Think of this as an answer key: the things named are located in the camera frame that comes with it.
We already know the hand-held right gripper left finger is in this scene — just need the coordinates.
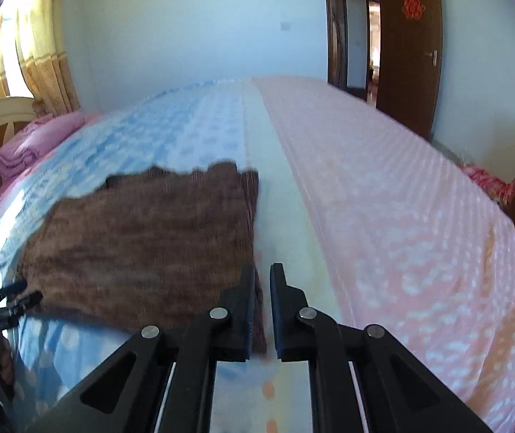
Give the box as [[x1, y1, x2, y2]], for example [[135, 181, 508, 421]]
[[27, 264, 258, 433]]

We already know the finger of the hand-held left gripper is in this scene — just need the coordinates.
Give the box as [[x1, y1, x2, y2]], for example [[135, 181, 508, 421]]
[[0, 279, 28, 303], [0, 291, 44, 328]]

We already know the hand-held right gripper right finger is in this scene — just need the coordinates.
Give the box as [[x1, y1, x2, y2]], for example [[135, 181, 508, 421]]
[[269, 262, 493, 433]]

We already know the brown knitted sweater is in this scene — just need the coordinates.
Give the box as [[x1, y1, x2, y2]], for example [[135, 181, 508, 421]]
[[16, 161, 268, 358]]

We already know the folded pink blanket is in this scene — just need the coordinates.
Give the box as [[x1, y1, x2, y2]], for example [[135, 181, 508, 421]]
[[0, 111, 101, 180]]

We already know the bed with dotted sheet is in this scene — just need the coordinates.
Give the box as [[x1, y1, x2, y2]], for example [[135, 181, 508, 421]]
[[0, 76, 515, 433]]

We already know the yellow curtain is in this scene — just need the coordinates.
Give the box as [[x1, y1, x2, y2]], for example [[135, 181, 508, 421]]
[[0, 0, 80, 117]]

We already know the red patterned cloth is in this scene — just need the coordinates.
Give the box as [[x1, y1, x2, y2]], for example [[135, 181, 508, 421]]
[[459, 164, 515, 205]]

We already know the brown wooden door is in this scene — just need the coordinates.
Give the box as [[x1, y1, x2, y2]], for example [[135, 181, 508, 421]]
[[376, 0, 446, 141]]

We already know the hallway wooden door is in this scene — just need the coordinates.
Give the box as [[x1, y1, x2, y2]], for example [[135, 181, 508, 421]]
[[329, 0, 349, 92]]

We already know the red paper door decoration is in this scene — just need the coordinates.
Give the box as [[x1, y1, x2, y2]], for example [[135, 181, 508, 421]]
[[401, 0, 426, 21]]

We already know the brown door frame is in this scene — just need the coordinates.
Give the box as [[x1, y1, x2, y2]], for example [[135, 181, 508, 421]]
[[322, 0, 381, 101]]

